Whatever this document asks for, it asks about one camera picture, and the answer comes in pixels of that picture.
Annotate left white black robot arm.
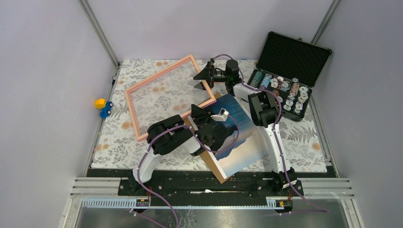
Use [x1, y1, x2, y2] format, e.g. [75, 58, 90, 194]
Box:
[129, 104, 230, 195]

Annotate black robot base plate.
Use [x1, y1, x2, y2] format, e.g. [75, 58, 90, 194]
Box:
[86, 168, 337, 208]

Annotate pink poker chip stack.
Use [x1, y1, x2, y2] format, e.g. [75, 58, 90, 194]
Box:
[289, 83, 300, 97]

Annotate left aluminium corner post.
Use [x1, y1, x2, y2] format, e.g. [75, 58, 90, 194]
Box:
[78, 0, 120, 68]

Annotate blue poker chip stack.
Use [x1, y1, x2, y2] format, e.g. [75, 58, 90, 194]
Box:
[259, 74, 272, 89]

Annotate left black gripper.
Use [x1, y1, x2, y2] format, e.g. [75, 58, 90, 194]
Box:
[191, 104, 216, 125]

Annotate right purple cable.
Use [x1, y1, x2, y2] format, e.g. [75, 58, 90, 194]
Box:
[212, 54, 328, 215]

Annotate pink wooden picture frame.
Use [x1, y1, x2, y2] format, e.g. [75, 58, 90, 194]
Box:
[125, 55, 216, 142]

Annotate white slotted cable duct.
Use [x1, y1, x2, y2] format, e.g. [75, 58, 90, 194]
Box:
[81, 198, 150, 209]

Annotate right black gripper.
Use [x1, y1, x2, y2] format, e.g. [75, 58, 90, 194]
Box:
[192, 62, 229, 92]

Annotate aluminium corner post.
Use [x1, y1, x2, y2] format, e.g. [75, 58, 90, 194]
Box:
[78, 0, 120, 68]
[311, 0, 342, 45]

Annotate brown cardboard backing board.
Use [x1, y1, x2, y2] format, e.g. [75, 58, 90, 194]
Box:
[184, 92, 231, 184]

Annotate black poker chip case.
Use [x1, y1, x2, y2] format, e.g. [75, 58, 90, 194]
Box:
[246, 31, 333, 122]

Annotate right aluminium corner post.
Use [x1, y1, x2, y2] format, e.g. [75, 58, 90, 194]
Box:
[311, 0, 342, 45]

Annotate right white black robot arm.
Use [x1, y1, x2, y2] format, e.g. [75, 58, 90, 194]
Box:
[193, 58, 297, 196]

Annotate green poker chip stack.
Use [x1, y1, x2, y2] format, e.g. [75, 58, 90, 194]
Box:
[250, 71, 264, 88]

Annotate brown poker chip stack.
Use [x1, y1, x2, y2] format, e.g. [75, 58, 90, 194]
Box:
[272, 89, 280, 97]

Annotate floral patterned table mat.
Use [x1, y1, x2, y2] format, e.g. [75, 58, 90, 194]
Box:
[91, 59, 327, 173]

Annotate yellow and blue toy car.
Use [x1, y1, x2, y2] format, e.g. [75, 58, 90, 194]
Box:
[94, 98, 114, 119]

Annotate blue seascape photo print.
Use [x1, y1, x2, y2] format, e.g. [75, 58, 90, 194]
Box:
[207, 94, 268, 178]

